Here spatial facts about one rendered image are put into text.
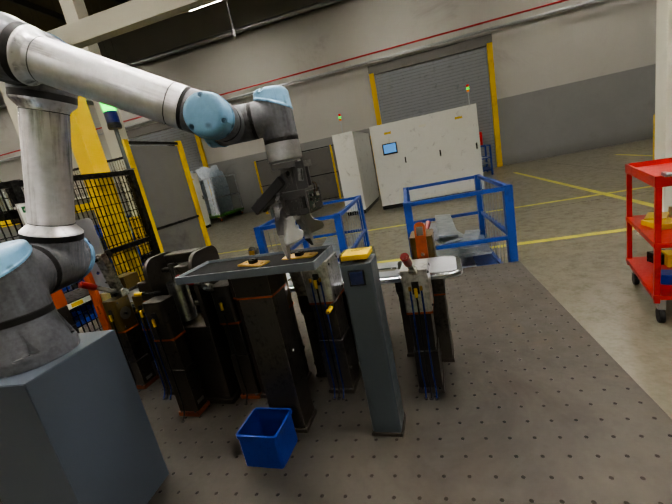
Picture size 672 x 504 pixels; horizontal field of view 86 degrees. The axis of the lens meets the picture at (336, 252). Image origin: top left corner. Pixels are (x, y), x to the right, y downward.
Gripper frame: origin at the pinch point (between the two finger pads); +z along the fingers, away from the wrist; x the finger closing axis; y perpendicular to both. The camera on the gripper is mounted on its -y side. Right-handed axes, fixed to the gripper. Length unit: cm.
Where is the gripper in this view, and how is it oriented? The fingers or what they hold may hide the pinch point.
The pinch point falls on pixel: (298, 249)
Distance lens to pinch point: 85.5
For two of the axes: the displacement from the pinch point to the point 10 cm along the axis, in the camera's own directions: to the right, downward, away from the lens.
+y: 9.0, -0.8, -4.3
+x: 3.9, -3.0, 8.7
